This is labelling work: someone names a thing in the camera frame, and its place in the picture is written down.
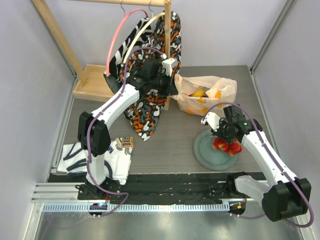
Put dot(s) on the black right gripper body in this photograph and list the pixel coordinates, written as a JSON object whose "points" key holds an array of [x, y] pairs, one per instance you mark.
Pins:
{"points": [[225, 136]]}

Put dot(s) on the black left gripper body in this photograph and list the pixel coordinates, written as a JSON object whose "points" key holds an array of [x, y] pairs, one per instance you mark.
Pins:
{"points": [[163, 83]]}

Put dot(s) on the fake strawberry bunch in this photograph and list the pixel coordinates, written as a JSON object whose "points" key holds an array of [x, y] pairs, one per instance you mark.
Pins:
{"points": [[232, 149]]}

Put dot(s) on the translucent orange plastic bag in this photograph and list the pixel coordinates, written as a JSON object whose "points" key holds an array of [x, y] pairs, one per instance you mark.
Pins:
{"points": [[218, 90]]}

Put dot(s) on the fake yellow apple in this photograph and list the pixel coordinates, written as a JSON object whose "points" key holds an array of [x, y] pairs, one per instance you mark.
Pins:
{"points": [[199, 93]]}

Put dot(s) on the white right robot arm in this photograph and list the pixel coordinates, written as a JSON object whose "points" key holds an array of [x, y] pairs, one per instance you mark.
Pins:
{"points": [[284, 195]]}

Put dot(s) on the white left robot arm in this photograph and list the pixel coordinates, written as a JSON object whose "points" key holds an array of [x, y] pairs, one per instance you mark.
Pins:
{"points": [[93, 128]]}

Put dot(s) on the teal ceramic plate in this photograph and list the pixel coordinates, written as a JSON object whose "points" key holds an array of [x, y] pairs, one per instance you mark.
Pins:
{"points": [[210, 158]]}

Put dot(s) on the orange camouflage patterned garment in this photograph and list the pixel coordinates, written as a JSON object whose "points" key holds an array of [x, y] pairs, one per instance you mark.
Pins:
{"points": [[145, 113]]}

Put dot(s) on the black white zebra garment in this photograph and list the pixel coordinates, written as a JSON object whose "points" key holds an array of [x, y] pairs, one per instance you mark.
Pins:
{"points": [[114, 81]]}

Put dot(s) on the cream clothes hanger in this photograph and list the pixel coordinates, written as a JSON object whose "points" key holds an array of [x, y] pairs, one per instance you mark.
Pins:
{"points": [[138, 35]]}

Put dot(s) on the wooden clothes rack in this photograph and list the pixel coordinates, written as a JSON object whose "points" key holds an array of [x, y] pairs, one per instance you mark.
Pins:
{"points": [[83, 32]]}

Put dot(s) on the white printed t-shirt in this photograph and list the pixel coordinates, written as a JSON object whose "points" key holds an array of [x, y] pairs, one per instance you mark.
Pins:
{"points": [[117, 160]]}

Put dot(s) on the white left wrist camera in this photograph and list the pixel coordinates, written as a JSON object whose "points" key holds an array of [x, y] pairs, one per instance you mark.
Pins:
{"points": [[168, 66]]}

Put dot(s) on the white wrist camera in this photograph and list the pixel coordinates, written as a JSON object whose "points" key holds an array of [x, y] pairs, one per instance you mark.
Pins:
{"points": [[168, 66], [212, 120]]}

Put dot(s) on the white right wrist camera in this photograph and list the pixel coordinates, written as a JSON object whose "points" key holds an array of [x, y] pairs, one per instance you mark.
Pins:
{"points": [[212, 120]]}

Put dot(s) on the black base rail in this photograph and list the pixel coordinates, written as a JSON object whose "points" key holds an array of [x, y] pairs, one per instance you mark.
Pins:
{"points": [[159, 189]]}

